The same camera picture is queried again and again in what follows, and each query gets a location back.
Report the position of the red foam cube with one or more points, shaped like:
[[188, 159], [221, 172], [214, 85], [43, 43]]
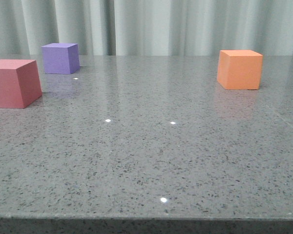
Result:
[[19, 83]]

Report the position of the pale green curtain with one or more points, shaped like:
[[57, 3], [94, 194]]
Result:
[[147, 27]]

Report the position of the orange foam cube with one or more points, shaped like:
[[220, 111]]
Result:
[[239, 69]]

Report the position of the purple foam cube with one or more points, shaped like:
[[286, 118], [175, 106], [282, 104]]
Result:
[[60, 58]]

